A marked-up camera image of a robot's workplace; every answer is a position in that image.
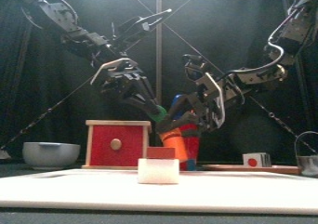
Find white cutting board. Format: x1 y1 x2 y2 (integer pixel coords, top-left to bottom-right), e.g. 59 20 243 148
0 167 318 217

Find grey bowl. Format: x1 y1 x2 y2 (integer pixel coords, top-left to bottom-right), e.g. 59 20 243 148
23 141 81 170

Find small white object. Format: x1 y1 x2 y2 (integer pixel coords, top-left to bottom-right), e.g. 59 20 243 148
0 149 12 161

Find white cube with red dot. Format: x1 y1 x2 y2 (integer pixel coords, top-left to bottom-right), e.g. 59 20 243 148
242 152 272 168

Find red block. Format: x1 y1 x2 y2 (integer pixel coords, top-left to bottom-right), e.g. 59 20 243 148
145 146 176 160

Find metal basket with handle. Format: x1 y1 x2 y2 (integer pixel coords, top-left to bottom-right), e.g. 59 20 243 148
292 130 318 178

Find red wooden drawer box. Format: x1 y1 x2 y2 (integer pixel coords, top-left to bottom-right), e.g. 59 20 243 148
80 119 152 170

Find vertical metal frame pole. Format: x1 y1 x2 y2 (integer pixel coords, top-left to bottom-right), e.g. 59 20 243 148
153 0 164 147

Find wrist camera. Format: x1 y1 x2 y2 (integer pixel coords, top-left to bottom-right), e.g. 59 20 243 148
115 7 173 41
182 54 208 82

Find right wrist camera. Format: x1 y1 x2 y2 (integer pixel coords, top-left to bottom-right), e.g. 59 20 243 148
182 54 208 82

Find orange toy carrot green leaves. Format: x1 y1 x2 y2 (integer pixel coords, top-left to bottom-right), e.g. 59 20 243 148
148 105 190 163

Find wooden tray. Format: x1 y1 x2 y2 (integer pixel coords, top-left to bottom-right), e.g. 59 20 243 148
200 164 302 176

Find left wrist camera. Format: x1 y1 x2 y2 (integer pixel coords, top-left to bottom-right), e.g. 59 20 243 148
115 7 173 41

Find small blue object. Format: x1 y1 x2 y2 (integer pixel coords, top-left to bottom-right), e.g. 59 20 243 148
186 159 198 172

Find white block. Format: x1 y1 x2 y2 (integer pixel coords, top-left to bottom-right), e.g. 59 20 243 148
136 158 180 185

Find red plastic cup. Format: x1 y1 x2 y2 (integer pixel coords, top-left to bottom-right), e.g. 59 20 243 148
179 124 202 172

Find blue toy utensil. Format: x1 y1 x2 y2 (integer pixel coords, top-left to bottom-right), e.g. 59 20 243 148
168 93 186 120

